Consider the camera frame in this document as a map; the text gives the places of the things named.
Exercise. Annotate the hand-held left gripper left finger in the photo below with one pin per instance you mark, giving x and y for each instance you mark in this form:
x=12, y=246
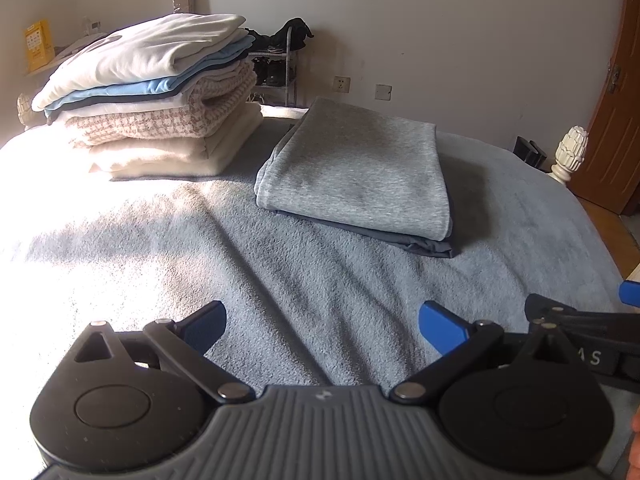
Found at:
x=205, y=327

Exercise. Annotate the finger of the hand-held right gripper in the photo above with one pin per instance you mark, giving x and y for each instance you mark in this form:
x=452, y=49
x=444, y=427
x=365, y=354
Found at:
x=575, y=312
x=631, y=294

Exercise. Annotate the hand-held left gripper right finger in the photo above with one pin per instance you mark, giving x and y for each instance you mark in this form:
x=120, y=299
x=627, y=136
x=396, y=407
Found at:
x=440, y=327

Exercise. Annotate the light grey sweatpants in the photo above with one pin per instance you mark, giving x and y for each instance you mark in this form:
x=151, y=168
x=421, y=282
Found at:
x=360, y=170

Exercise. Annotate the pile of folded clothes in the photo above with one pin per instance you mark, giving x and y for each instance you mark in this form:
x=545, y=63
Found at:
x=125, y=91

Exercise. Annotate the grey bed blanket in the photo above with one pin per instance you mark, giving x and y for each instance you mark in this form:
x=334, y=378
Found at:
x=250, y=285

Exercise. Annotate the wooden door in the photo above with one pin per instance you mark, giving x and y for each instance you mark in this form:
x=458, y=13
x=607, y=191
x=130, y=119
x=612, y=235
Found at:
x=610, y=125

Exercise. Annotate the beige folded garment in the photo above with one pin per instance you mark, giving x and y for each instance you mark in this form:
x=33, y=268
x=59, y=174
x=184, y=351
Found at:
x=165, y=152

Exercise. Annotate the metal door latch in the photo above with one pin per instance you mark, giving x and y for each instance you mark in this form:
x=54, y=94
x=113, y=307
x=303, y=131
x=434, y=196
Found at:
x=613, y=76

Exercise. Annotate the dark shoes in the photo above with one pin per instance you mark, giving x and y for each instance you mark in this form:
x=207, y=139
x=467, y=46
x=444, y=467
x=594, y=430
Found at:
x=270, y=72

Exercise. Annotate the metal shoe rack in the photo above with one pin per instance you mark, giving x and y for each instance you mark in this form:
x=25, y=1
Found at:
x=290, y=75

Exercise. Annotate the cream folded garment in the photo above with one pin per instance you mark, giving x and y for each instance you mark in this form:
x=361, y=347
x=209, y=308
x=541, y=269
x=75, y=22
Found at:
x=140, y=50

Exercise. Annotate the white desk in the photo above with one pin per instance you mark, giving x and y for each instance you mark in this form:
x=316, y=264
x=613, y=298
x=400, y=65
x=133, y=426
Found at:
x=65, y=57

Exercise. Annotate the black jacket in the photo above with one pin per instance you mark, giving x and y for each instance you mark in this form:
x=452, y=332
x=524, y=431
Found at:
x=290, y=35

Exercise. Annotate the yellow box on desk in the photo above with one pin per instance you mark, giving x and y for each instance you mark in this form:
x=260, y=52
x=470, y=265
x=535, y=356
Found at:
x=37, y=45

